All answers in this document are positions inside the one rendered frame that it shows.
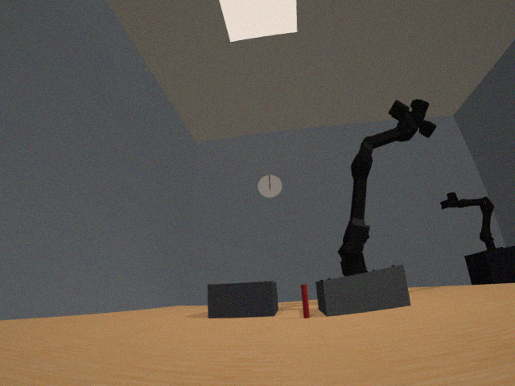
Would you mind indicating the red peg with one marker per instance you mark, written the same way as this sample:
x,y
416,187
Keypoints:
x,y
306,311

